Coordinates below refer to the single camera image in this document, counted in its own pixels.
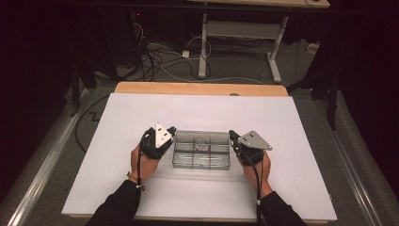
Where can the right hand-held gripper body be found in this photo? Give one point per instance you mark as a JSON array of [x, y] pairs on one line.
[[254, 141]]

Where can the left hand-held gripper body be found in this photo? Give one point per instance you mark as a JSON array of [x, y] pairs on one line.
[[161, 136]]

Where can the clear plastic compartment box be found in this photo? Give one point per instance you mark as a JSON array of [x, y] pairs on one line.
[[216, 157]]

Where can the person's right hand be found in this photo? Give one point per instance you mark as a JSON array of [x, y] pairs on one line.
[[262, 175]]

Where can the person's left hand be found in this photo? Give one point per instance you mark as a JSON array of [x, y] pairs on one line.
[[142, 168]]

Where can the wooden table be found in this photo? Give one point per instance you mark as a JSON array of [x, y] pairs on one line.
[[188, 88]]

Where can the white table sheet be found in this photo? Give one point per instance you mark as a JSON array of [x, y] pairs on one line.
[[125, 109]]

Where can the white power adapter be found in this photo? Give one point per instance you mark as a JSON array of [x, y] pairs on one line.
[[186, 54]]

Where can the black stand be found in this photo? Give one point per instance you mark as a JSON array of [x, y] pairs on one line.
[[75, 91], [332, 106]]

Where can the white-legged desk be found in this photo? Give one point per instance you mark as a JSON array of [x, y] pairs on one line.
[[203, 47]]

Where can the black computer tower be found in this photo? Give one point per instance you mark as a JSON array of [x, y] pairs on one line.
[[122, 37]]

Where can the metal floor rail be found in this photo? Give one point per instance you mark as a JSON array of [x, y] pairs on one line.
[[351, 175], [40, 169]]

